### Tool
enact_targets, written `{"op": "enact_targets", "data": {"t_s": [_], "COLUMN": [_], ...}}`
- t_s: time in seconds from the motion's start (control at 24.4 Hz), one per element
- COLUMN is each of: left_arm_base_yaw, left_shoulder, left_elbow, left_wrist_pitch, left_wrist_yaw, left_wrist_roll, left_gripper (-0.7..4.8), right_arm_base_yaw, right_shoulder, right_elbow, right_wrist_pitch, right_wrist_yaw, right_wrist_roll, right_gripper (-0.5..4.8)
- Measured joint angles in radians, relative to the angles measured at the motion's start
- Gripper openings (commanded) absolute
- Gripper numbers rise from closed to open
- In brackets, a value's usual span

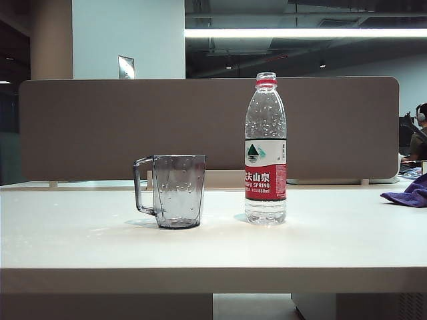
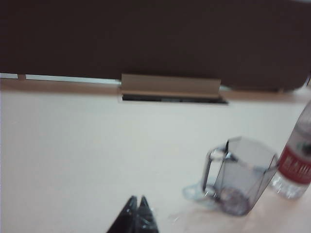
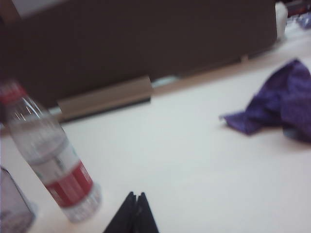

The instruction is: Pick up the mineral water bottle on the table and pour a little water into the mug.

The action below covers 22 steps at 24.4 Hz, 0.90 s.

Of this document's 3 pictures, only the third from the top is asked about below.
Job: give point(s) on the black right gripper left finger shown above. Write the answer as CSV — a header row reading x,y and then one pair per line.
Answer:
x,y
126,218

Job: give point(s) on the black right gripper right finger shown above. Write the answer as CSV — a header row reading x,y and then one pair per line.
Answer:
x,y
145,218

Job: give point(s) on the clear water bottle red label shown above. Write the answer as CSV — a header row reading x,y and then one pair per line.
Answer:
x,y
56,157

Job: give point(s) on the transparent grey plastic mug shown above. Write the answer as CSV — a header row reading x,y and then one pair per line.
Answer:
x,y
12,206

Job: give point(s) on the brown desk partition panel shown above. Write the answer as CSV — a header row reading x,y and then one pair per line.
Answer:
x,y
121,43

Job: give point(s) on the purple cloth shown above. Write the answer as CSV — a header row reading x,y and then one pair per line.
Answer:
x,y
279,104

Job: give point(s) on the white rounded panel end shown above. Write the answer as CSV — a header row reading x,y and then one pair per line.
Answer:
x,y
281,21

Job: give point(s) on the wide beige partition bracket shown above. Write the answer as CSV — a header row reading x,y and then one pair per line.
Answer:
x,y
104,99

